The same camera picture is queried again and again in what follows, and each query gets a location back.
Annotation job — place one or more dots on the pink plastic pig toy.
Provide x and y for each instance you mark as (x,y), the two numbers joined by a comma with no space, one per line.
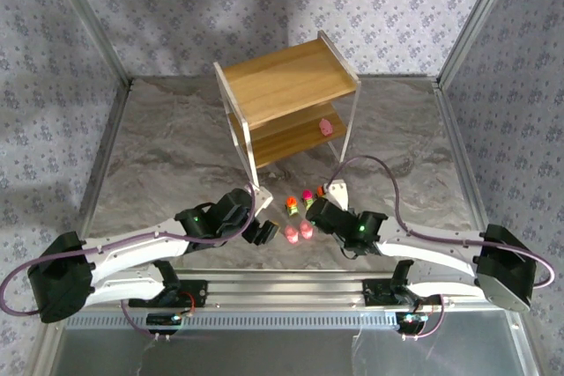
(326,127)
(306,231)
(291,235)

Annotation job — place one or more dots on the orange-top green toy car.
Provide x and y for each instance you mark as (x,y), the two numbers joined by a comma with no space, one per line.
(320,191)
(291,208)

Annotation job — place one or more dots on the pink-top green toy car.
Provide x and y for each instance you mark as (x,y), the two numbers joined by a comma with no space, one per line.
(307,196)

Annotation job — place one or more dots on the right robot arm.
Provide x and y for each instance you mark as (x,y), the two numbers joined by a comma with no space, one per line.
(432,246)

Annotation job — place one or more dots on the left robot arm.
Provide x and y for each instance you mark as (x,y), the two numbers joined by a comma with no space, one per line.
(132,244)

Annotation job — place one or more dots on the wooden two-tier shelf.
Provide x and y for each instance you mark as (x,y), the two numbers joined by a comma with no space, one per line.
(286,81)

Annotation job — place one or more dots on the black controller board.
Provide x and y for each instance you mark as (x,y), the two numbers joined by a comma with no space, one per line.
(164,319)
(412,321)

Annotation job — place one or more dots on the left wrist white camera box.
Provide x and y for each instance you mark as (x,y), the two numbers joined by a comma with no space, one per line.
(264,200)

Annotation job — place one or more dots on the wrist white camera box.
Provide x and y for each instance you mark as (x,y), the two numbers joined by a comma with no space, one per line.
(338,193)
(264,200)

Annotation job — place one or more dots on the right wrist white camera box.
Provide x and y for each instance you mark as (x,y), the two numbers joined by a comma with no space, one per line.
(338,193)

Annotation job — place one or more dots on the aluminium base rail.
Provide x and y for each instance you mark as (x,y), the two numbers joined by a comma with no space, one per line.
(286,292)

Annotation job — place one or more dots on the aluminium frame side rail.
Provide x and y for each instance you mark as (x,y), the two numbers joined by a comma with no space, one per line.
(460,151)
(106,151)

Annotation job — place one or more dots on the aluminium frame post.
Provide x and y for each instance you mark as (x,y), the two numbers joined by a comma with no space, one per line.
(478,19)
(91,19)

